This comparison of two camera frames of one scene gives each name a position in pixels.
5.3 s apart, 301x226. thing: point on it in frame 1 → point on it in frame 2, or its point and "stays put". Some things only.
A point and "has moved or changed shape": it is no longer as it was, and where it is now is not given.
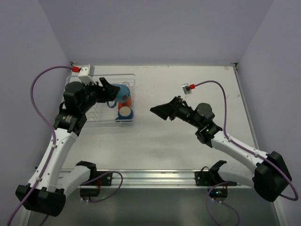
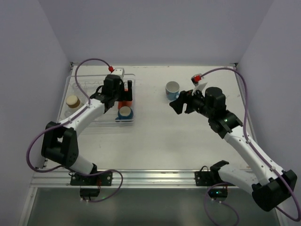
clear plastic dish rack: [100, 114] stays put
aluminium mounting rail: [153, 179] stays put
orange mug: [127, 103] stays put
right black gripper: [175, 108] → [186, 102]
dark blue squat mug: [124, 113] stays put
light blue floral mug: [123, 95] has moved or changed shape
